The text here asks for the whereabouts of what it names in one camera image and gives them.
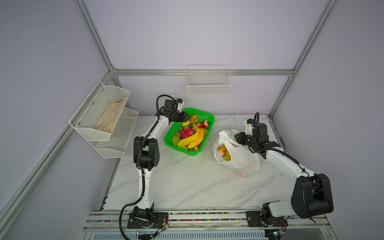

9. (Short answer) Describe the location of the yellow banana bunch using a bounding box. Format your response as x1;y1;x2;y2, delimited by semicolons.
218;144;231;156
177;124;208;152

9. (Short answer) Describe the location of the green pear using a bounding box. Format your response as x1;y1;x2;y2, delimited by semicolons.
172;135;181;147

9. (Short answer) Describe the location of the white lemon print plastic bag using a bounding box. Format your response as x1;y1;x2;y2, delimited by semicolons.
212;130;261;178

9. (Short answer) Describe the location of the green guava fruit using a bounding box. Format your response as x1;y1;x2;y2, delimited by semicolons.
223;155;231;162

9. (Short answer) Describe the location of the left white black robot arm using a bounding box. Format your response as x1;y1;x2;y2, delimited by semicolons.
129;95;189;228

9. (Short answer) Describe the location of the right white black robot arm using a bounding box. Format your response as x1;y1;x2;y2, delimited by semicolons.
235;119;334;227

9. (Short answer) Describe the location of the green plastic basket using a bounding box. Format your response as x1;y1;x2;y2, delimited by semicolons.
164;108;216;156

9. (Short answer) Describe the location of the red dragon fruit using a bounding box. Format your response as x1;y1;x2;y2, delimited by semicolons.
180;128;195;139

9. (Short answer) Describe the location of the lower white mesh shelf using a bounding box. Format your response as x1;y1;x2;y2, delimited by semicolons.
96;108;139;159

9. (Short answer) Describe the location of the white mesh shelf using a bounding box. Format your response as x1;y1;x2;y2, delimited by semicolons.
96;108;139;159
69;82;130;142

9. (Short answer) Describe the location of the beige cloth in shelf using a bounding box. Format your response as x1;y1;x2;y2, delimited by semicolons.
94;97;128;134

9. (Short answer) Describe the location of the upper white mesh shelf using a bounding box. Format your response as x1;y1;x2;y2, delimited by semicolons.
69;82;130;142

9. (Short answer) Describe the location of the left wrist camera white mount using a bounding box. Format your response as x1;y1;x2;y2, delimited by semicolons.
176;99;184;113

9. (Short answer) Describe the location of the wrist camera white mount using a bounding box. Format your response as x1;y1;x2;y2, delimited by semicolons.
244;119;254;136
176;99;184;113

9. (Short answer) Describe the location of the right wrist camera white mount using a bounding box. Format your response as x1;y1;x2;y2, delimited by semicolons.
244;119;254;136

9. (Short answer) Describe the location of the left black corrugated cable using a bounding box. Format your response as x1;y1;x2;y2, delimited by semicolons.
118;94;177;240

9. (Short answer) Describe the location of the white wire wall basket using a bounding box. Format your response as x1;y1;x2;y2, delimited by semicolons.
187;65;232;97

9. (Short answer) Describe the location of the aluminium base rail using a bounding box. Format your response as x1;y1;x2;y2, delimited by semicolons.
80;210;337;240

